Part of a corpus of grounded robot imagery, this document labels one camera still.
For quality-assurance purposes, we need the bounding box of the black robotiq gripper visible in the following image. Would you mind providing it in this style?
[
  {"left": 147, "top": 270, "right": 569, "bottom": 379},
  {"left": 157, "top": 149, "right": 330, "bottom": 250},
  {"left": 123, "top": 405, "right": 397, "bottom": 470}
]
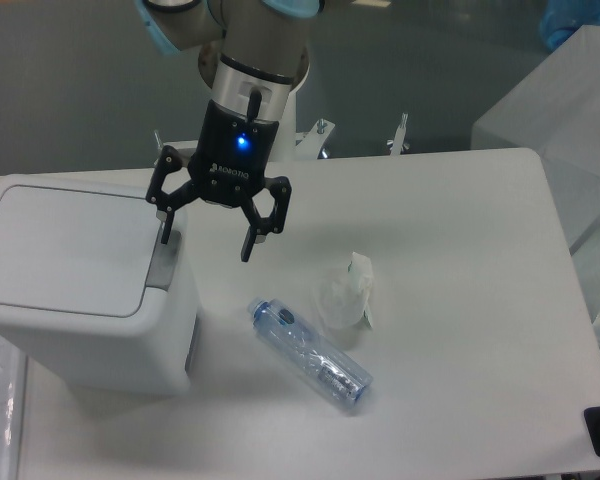
[{"left": 145, "top": 101, "right": 292, "bottom": 262}]

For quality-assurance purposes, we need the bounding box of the white push-lid trash can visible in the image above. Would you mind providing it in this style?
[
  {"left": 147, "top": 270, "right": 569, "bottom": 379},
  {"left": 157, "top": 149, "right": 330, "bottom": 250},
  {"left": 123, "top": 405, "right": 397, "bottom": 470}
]
[{"left": 0, "top": 175, "right": 200, "bottom": 395}]

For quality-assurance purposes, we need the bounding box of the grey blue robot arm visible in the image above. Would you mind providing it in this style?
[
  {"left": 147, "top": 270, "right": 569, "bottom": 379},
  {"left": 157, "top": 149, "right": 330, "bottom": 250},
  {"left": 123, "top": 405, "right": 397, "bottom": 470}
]
[{"left": 135, "top": 1, "right": 352, "bottom": 261}]

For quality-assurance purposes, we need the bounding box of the clear plastic water bottle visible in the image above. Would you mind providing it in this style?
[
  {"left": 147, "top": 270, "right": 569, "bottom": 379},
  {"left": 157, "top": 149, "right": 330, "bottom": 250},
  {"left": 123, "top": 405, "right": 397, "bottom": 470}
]
[{"left": 247, "top": 298, "right": 373, "bottom": 416}]

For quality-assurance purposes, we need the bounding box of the clear plastic sheet left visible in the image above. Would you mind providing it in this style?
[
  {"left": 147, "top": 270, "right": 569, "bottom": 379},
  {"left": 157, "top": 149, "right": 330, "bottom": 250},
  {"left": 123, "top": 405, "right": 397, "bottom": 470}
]
[{"left": 0, "top": 336, "right": 27, "bottom": 479}]

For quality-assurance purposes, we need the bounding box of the translucent plastic cover box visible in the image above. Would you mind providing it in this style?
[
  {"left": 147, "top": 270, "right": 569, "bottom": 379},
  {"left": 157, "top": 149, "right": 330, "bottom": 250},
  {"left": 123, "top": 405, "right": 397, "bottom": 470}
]
[{"left": 471, "top": 26, "right": 600, "bottom": 346}]

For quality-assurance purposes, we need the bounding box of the blue water jug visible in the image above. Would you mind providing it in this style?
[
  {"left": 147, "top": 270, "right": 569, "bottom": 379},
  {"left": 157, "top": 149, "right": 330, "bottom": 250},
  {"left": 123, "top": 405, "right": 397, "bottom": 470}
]
[{"left": 539, "top": 0, "right": 600, "bottom": 51}]

